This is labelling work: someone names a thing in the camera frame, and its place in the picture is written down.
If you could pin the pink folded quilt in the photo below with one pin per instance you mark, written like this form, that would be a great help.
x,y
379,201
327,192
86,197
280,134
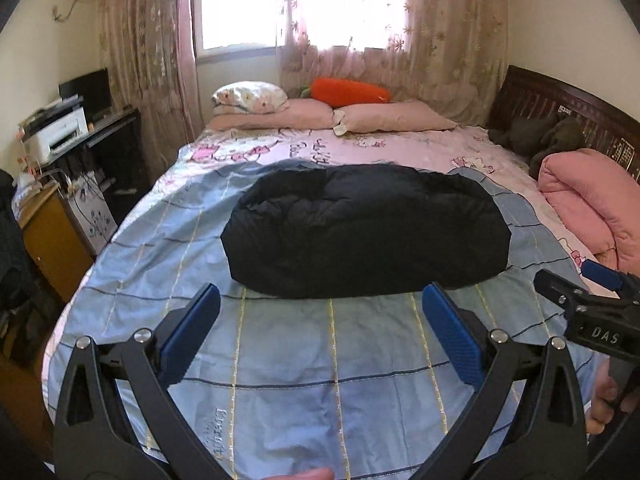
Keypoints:
x,y
596,200

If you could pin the person's left hand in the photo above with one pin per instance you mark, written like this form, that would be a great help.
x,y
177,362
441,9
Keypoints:
x,y
323,473

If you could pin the dark wooden headboard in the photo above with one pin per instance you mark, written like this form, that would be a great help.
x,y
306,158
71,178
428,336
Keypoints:
x,y
606,129

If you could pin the white printer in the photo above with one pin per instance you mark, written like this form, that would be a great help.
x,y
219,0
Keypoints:
x,y
50,131

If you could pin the pink pillow left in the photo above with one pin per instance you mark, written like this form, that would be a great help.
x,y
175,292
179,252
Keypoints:
x,y
299,114

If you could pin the blue plaid bed sheet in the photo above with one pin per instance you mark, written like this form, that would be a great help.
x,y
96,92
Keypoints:
x,y
279,386

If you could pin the pink lace curtain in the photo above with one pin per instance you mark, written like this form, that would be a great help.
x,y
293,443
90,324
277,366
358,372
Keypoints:
x,y
148,49
450,54

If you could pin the black desk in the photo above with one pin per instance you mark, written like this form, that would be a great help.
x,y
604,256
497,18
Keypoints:
x,y
113,152

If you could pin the person's right hand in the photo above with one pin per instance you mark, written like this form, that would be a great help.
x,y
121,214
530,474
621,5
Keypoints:
x,y
601,410

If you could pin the white floral pillow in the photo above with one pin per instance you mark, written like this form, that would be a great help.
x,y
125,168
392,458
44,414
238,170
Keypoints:
x,y
249,98

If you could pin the dark olive garment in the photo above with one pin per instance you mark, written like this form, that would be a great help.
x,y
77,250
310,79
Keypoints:
x,y
537,138

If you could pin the yellow wooden cabinet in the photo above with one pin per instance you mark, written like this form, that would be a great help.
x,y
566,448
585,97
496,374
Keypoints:
x,y
53,242

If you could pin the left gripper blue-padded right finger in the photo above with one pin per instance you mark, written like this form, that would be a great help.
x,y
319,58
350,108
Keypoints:
x,y
546,438

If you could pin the black clothing at left edge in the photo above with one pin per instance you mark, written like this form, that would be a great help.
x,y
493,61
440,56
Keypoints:
x,y
18,287

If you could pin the white floral box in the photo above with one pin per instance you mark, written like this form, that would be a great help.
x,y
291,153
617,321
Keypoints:
x,y
89,213

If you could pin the black computer monitor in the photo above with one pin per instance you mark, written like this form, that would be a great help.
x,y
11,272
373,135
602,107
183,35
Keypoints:
x,y
94,90

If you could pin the pink pillow right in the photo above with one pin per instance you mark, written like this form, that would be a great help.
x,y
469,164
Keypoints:
x,y
410,116

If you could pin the pink lace curtain right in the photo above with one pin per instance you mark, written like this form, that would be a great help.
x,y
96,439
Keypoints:
x,y
450,54

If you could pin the pink pillow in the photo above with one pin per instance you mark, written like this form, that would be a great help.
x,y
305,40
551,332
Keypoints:
x,y
299,114
410,116

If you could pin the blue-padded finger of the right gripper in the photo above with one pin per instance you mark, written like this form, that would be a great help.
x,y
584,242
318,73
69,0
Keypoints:
x,y
602,275

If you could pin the pink lace curtain left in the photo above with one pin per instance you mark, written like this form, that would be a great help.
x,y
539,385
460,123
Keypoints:
x,y
148,49

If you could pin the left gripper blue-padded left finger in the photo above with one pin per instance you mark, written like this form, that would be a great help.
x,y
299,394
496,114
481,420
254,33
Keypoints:
x,y
93,436

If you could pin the black hooded puffer jacket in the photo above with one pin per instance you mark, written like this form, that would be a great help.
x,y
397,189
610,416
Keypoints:
x,y
363,230

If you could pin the orange carrot plush pillow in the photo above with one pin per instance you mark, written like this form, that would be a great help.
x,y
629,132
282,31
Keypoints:
x,y
338,92

